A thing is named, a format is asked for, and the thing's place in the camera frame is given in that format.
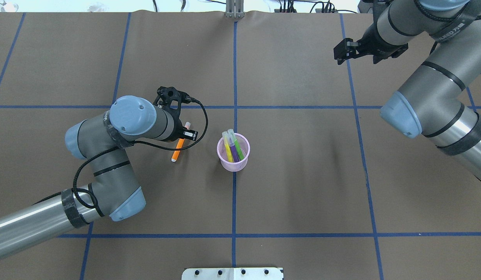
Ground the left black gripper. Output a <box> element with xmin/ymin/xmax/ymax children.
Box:
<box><xmin>163</xmin><ymin>113</ymin><xmax>198</xmax><ymax>142</ymax></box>

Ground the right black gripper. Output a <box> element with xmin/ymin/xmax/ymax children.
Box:
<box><xmin>333</xmin><ymin>23</ymin><xmax>409</xmax><ymax>65</ymax></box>

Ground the orange marker pen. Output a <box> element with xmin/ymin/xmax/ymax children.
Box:
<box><xmin>171</xmin><ymin>122</ymin><xmax>191</xmax><ymax>163</ymax></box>

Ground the yellow marker pen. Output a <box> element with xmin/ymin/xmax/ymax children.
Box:
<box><xmin>222</xmin><ymin>131</ymin><xmax>234</xmax><ymax>163</ymax></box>

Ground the green marker pen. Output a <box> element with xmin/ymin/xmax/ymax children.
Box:
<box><xmin>227</xmin><ymin>129</ymin><xmax>245</xmax><ymax>161</ymax></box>

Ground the purple marker pen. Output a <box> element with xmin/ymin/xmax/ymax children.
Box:
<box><xmin>228</xmin><ymin>133</ymin><xmax>239</xmax><ymax>163</ymax></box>

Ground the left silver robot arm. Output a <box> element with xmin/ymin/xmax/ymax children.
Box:
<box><xmin>0</xmin><ymin>95</ymin><xmax>201</xmax><ymax>260</ymax></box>

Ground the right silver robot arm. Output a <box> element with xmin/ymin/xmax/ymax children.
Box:
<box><xmin>333</xmin><ymin>0</ymin><xmax>481</xmax><ymax>182</ymax></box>

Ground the pink mesh pen holder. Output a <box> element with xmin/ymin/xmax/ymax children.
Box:
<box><xmin>217</xmin><ymin>133</ymin><xmax>251</xmax><ymax>172</ymax></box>

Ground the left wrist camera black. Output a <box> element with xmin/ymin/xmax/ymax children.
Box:
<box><xmin>152</xmin><ymin>86</ymin><xmax>195</xmax><ymax>110</ymax></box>

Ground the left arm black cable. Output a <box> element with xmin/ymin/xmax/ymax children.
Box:
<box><xmin>72</xmin><ymin>97</ymin><xmax>209</xmax><ymax>210</ymax></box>

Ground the white camera stand column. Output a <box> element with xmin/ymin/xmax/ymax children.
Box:
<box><xmin>181</xmin><ymin>267</ymin><xmax>285</xmax><ymax>280</ymax></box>

